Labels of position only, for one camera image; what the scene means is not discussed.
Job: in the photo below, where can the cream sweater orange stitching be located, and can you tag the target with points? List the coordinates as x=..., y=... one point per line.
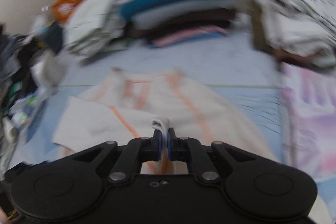
x=126, y=106

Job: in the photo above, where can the purple pink tie-dye shirt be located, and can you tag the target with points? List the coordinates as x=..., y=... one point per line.
x=309, y=100

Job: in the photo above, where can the white plastic mug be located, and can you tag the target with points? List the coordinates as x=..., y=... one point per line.
x=47, y=72

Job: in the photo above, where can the white patterned clothes stack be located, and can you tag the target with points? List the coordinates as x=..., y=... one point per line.
x=302, y=28

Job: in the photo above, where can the dark clothes pile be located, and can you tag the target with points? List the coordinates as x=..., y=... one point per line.
x=16, y=53

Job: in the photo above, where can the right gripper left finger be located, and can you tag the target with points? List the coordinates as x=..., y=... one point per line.
x=133, y=155

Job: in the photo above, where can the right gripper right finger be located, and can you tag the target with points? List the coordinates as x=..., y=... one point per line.
x=191, y=152

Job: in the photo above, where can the orange snack bag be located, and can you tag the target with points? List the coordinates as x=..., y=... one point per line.
x=62, y=9

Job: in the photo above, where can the cream folded clothes stack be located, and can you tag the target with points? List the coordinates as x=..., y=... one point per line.
x=94, y=27

